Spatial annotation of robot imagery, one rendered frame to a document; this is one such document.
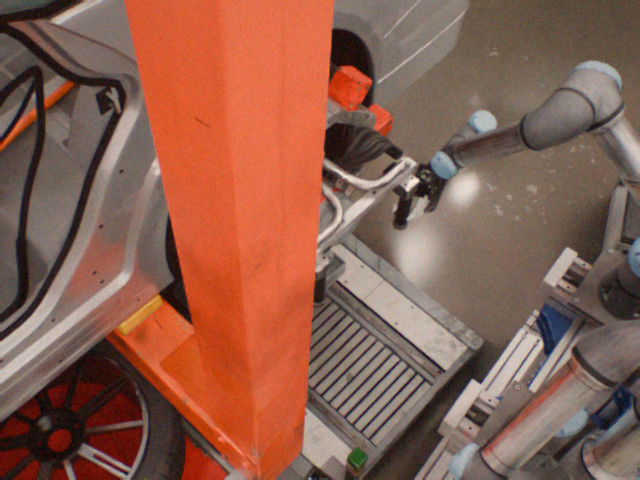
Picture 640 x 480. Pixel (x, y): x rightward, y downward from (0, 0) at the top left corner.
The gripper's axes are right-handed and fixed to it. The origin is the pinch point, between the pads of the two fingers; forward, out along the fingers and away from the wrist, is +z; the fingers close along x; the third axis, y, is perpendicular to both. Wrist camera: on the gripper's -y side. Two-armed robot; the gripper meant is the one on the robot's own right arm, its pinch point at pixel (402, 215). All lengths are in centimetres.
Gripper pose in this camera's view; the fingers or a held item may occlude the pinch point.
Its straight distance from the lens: 227.1
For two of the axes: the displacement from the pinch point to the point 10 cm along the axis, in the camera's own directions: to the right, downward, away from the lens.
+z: -6.3, 6.5, -4.3
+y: -1.0, -6.1, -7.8
